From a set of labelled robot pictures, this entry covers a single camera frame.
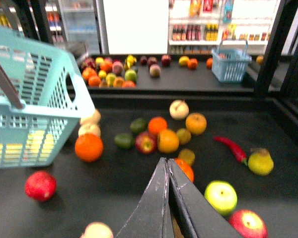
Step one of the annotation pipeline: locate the white pear far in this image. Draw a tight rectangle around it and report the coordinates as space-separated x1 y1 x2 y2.
169 100 189 120

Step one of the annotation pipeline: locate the white apple with stem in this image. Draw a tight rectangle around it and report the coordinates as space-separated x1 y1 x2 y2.
78 123 101 137

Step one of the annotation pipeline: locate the green lime upper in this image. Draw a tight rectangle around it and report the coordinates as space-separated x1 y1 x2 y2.
130 118 148 135

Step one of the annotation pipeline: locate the large orange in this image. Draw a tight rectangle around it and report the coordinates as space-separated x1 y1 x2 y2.
74 133 104 163

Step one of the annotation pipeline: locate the small orange in cluster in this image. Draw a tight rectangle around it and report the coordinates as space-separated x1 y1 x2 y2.
148 117 168 136

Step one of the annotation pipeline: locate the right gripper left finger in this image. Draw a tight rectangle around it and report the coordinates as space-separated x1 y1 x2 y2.
116 158 174 238

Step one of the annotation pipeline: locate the yellow lemon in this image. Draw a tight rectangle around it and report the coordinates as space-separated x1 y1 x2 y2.
0 144 23 163
24 130 54 161

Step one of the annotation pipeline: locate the big orange centre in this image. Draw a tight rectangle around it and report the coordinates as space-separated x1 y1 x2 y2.
174 158 194 182

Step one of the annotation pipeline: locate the orange persimmon in cluster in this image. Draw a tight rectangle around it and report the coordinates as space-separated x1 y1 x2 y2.
157 129 179 154

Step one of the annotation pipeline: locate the brown kiwi upper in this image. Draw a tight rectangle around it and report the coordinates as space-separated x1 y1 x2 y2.
176 128 191 145

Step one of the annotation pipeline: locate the small blue basket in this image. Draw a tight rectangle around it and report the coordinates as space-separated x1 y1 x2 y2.
211 40 252 83

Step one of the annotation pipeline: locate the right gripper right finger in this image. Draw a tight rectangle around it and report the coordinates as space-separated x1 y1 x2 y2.
167 159 241 238

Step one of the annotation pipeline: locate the brown kiwi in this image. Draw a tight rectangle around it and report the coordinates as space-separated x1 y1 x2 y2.
178 148 196 166
176 128 191 145

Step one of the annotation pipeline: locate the yellow orange apple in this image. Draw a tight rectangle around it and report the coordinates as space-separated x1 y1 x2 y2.
185 113 207 135

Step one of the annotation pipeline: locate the green lime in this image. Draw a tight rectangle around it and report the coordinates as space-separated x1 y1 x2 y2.
130 118 148 135
114 133 135 150

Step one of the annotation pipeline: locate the light teal shopping basket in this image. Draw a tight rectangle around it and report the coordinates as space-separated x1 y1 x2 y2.
0 26 95 169

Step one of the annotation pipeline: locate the yellow pear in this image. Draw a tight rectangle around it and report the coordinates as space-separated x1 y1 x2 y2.
248 148 274 176

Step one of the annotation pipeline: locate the red chili pepper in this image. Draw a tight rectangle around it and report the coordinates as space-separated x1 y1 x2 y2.
213 136 248 166

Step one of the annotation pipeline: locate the green lime lower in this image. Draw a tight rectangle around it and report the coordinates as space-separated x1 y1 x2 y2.
114 133 135 150

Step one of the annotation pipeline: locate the white pear near basket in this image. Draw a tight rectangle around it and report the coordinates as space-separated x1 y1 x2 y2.
79 109 101 125

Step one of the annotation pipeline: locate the red apple front right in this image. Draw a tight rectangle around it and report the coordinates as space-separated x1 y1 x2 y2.
228 210 268 238

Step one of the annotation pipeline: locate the brown kiwi lower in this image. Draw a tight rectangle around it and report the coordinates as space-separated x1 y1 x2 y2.
178 148 196 166

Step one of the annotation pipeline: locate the green apple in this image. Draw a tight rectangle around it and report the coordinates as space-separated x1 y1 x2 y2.
204 180 237 217

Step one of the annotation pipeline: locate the red pomegranate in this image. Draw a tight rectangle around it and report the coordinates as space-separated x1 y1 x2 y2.
24 171 57 202

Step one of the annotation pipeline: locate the grey basket handle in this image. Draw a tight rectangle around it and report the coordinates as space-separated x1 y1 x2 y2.
0 65 24 109

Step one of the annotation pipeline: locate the pale peach front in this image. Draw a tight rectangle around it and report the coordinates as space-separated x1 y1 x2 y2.
80 222 114 238

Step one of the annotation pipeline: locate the red apple in cluster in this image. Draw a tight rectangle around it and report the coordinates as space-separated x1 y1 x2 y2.
135 131 157 155

